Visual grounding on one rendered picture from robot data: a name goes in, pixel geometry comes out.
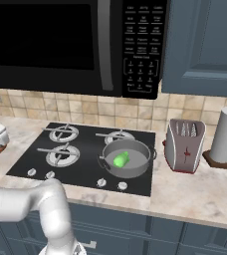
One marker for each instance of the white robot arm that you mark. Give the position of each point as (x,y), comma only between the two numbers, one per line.
(49,205)

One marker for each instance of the green corn cob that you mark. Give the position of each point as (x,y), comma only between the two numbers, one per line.
(121,159)

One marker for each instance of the grey metal pot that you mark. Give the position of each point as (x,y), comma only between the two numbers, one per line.
(138,166)

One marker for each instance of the silver hob knob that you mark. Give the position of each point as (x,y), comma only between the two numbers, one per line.
(31,172)
(50,174)
(101,182)
(122,185)

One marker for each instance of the black gas hob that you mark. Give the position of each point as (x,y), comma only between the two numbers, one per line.
(85,156)

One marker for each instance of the blue drawer front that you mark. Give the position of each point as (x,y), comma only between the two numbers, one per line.
(198,237)
(112,225)
(9,237)

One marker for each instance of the black microwave oven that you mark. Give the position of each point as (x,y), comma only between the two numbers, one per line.
(45,43)

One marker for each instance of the silver and red toaster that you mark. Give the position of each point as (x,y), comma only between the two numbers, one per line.
(183,149)

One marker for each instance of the brown wooden towel holder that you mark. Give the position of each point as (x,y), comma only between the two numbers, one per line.
(218,162)

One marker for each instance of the white paper towel roll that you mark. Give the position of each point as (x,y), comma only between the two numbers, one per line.
(225,136)

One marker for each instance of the blue wall cupboard door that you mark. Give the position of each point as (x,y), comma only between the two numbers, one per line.
(205,46)

